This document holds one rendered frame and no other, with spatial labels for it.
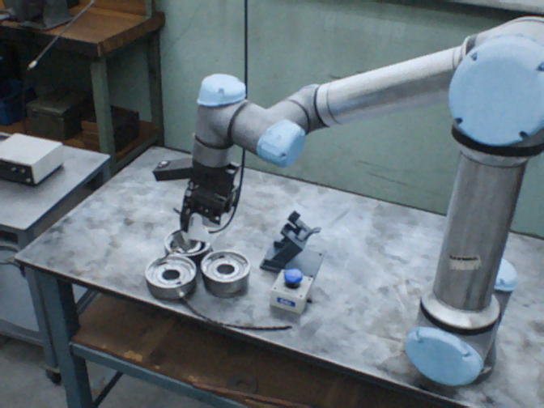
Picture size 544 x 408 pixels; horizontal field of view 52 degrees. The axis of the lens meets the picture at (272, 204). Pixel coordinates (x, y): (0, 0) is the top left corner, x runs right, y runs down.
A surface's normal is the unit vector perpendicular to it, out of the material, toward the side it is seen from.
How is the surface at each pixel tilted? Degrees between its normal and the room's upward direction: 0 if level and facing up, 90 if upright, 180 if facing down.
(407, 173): 90
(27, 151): 0
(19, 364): 0
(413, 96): 106
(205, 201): 91
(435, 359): 98
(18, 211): 0
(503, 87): 82
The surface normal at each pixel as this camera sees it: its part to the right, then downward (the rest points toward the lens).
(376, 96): -0.57, 0.36
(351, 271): 0.06, -0.84
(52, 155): 0.96, 0.21
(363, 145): -0.35, 0.50
